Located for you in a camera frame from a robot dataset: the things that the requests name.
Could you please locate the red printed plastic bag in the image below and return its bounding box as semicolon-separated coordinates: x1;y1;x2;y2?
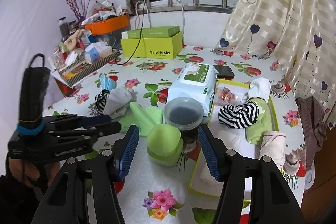
218;88;238;103

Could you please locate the black power cable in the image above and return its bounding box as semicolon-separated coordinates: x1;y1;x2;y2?
111;0;149;67

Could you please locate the blue face mask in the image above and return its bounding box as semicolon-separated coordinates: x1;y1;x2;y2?
99;75;118;92

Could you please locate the white cable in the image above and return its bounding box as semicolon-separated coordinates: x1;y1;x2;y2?
176;0;186;30

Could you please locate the grey sock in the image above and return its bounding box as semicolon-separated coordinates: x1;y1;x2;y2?
102;86;135;119

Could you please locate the person's left hand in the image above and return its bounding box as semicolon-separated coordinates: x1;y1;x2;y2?
8;157;60;188

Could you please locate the heart patterned curtain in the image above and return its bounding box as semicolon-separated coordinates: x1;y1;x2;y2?
215;0;335;128

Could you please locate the lime green cardboard box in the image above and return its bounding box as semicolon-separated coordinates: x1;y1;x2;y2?
121;26;183;60

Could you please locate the green rabbit towel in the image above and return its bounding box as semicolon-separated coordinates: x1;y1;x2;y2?
245;98;273;145

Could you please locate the wet wipes pack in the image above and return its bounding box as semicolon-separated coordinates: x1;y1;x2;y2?
167;63;217;117

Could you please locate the white towel red stitching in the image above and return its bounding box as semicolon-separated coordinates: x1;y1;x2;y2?
259;131;286;169

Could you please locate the brown checked cloth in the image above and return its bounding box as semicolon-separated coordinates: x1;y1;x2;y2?
295;96;327;171

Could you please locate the black smartphone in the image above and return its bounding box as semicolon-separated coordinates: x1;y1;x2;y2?
214;65;235;79

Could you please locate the orange storage box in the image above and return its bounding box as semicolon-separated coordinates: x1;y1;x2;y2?
84;14;129;36

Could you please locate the blue white tissue pack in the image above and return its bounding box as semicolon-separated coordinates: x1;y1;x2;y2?
84;42;113;64

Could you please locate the white tray with green rim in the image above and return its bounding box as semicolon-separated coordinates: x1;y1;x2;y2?
189;79;260;198

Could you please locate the black white striped sock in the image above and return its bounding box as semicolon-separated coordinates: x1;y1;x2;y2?
95;89;110;115
218;102;265;129

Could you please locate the striped cardboard box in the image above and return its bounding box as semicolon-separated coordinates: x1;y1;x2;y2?
51;50;121;88

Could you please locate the green plastic jar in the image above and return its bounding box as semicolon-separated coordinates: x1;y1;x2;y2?
146;124;183;166

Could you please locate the clear lidded plastic jar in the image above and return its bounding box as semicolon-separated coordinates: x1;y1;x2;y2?
163;97;204;143

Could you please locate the green cloth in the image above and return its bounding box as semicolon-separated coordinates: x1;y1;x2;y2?
119;102;163;136

